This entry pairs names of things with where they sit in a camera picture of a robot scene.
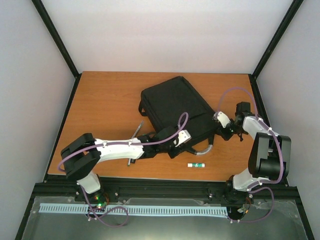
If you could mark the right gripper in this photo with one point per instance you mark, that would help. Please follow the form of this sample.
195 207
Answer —
221 131

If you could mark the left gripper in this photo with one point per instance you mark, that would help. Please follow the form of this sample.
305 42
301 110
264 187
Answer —
176 153

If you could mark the black student bag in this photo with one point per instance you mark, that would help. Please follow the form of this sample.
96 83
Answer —
175 103

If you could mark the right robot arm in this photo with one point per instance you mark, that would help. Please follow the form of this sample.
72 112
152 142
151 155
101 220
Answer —
269 158

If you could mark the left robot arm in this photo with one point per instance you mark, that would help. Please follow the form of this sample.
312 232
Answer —
82 155

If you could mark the white glue stick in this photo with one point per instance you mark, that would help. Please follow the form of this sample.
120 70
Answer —
196 165

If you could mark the silver pen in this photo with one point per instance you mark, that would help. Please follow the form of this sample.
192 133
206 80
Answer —
138 129

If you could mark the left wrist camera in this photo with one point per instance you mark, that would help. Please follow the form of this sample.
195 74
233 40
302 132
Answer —
182 137

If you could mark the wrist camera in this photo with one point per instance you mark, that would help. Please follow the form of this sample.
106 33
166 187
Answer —
242 110
182 137

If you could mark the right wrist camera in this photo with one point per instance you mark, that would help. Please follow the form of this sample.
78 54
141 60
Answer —
242 110

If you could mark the black aluminium frame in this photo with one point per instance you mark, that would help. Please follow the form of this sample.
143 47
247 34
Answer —
56 186

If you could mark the light blue cable duct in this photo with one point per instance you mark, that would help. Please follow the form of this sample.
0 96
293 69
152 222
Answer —
136 210

